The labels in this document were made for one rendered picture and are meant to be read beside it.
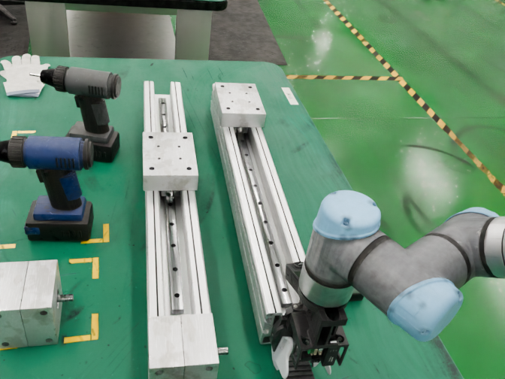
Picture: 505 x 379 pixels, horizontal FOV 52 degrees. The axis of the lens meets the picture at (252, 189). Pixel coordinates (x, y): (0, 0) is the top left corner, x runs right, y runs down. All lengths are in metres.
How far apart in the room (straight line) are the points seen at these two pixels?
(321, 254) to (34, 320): 0.47
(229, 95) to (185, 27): 1.20
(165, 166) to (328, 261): 0.51
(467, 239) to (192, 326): 0.42
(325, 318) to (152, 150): 0.57
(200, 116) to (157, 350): 0.84
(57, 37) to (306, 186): 1.58
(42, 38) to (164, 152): 1.52
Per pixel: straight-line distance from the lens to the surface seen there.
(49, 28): 2.52
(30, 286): 0.89
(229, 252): 1.06
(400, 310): 0.60
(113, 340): 0.92
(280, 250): 1.02
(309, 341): 0.75
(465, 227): 0.69
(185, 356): 0.79
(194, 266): 0.91
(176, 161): 1.08
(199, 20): 2.51
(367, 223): 0.61
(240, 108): 1.29
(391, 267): 0.60
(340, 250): 0.62
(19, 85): 1.60
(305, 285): 0.70
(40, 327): 0.90
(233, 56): 3.77
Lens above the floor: 1.53
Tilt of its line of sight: 38 degrees down
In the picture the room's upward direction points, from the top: 9 degrees clockwise
